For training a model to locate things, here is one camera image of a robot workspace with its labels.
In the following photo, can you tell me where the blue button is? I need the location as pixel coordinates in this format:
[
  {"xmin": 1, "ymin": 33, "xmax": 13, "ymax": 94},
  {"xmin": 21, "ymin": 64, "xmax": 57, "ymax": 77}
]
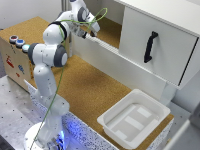
[{"xmin": 15, "ymin": 38, "xmax": 26, "ymax": 48}]

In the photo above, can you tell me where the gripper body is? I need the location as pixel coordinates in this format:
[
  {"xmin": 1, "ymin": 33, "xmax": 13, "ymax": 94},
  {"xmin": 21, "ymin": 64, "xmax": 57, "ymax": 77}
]
[{"xmin": 83, "ymin": 19, "xmax": 101, "ymax": 35}]

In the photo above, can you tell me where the white plastic box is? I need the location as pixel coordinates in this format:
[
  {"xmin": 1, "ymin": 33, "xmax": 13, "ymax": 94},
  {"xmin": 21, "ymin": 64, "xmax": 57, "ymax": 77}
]
[{"xmin": 96, "ymin": 88, "xmax": 171, "ymax": 150}]

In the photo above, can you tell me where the white cabinet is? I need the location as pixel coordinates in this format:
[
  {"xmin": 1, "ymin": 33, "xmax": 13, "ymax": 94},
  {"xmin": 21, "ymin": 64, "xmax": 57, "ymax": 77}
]
[{"xmin": 70, "ymin": 0, "xmax": 200, "ymax": 108}]

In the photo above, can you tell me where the green cable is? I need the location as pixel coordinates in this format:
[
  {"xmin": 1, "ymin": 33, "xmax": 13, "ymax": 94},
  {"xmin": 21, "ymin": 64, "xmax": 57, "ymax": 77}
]
[{"xmin": 28, "ymin": 7, "xmax": 109, "ymax": 150}]

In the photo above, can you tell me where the green button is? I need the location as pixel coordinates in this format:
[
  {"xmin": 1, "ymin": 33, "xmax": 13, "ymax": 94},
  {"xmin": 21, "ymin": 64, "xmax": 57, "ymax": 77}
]
[{"xmin": 21, "ymin": 44, "xmax": 32, "ymax": 54}]

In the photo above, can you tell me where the red button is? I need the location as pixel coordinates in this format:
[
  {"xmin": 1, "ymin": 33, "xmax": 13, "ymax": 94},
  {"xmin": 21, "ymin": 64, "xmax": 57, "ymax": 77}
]
[{"xmin": 9, "ymin": 34, "xmax": 19, "ymax": 44}]

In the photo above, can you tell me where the white sliding door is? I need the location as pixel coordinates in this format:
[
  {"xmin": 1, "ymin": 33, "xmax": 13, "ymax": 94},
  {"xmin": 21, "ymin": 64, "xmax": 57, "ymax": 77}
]
[{"xmin": 117, "ymin": 5, "xmax": 200, "ymax": 88}]

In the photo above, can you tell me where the black door handle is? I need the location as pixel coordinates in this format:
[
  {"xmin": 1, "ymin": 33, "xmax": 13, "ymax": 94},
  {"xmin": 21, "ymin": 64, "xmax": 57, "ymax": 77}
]
[{"xmin": 143, "ymin": 31, "xmax": 160, "ymax": 64}]

